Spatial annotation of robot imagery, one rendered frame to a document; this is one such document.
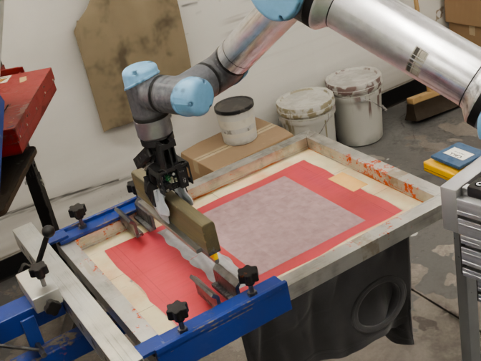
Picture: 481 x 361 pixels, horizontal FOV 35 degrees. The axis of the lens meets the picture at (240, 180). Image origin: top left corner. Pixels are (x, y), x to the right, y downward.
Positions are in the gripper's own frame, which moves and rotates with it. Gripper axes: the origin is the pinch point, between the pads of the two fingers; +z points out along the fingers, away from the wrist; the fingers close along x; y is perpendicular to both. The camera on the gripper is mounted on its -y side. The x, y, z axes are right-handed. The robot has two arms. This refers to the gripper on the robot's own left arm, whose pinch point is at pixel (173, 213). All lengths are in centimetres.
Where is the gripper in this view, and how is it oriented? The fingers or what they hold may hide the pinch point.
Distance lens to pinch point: 171.7
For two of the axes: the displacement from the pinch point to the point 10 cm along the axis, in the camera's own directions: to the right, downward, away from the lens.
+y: 5.1, 3.0, -8.0
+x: 8.4, -3.8, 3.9
